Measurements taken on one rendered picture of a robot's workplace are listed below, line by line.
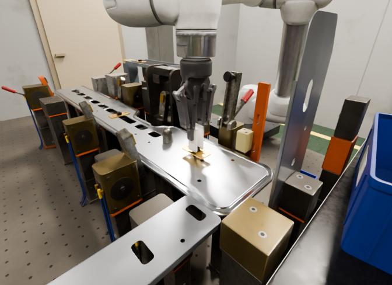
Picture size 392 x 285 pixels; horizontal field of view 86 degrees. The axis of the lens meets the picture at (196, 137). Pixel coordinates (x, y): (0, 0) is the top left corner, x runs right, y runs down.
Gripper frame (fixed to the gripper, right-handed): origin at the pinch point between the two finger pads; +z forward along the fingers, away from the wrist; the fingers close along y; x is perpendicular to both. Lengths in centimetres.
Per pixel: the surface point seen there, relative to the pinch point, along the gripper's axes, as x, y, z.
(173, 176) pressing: 2.6, 10.2, 6.1
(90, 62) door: -327, -87, 15
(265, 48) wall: -165, -328, -3
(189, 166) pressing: 2.4, 4.6, 6.1
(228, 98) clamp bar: -1.2, -15.0, -7.6
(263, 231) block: 28.5, 14.0, 0.1
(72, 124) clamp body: -38.2, 20.4, 1.8
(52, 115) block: -76, 20, 9
